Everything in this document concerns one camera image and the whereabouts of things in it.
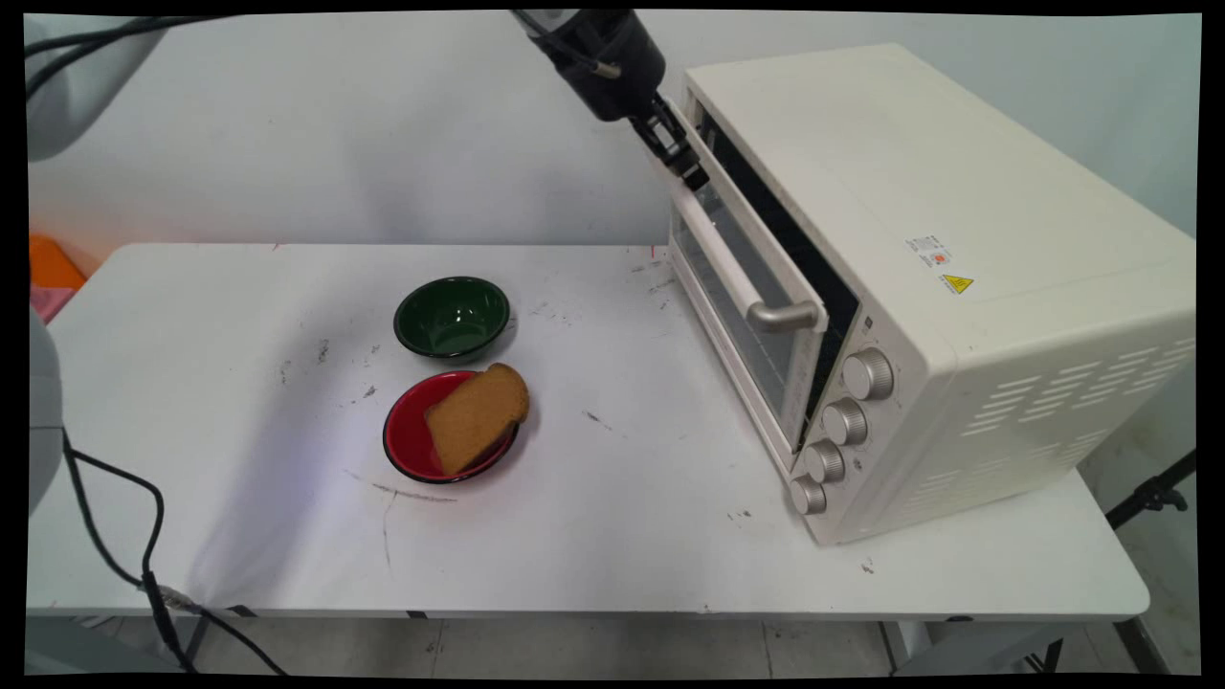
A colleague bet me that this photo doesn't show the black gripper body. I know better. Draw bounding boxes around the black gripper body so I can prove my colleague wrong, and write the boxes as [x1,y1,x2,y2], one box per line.
[541,10,668,123]

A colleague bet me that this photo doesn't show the dark green bowl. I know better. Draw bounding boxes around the dark green bowl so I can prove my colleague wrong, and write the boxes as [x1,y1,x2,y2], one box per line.
[393,276,513,363]

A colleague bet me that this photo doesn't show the glass oven door with handle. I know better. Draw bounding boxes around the glass oven door with handle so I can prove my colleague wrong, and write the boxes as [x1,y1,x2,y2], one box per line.
[658,96,832,472]

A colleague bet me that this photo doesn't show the red bowl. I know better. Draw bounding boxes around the red bowl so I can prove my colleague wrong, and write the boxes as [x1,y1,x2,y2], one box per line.
[383,370,522,485]

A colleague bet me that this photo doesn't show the black tripod stand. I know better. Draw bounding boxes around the black tripod stand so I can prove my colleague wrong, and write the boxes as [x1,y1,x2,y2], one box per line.
[1104,450,1198,530]

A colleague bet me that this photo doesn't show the brown bread slice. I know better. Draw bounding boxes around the brown bread slice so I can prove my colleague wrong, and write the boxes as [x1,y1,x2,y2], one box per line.
[424,362,531,478]

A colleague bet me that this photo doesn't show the white label sticker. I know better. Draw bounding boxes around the white label sticker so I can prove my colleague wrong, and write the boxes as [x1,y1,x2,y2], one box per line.
[905,233,954,270]

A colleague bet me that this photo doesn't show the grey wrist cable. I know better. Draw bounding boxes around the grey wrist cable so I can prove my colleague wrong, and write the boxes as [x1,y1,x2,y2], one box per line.
[512,10,623,80]

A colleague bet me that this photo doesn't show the orange box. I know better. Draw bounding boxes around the orange box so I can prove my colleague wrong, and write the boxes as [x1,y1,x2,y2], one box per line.
[29,233,88,291]

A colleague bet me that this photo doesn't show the large silver oven knob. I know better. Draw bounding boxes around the large silver oven knob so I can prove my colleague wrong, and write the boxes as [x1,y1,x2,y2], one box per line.
[842,347,896,401]

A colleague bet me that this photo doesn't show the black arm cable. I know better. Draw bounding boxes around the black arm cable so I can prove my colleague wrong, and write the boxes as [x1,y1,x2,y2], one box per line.
[27,13,245,100]

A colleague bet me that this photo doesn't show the pink box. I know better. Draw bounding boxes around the pink box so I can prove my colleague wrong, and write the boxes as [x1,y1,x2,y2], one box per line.
[29,284,77,326]

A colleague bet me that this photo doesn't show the grey table leg frame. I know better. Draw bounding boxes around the grey table leg frame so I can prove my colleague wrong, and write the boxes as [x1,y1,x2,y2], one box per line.
[879,619,1170,677]

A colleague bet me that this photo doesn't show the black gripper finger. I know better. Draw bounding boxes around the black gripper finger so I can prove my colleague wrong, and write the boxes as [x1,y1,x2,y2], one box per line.
[666,134,711,191]
[629,91,692,169]

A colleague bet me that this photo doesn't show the cream toaster oven body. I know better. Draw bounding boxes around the cream toaster oven body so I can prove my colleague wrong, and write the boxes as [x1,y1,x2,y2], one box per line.
[670,43,1197,547]

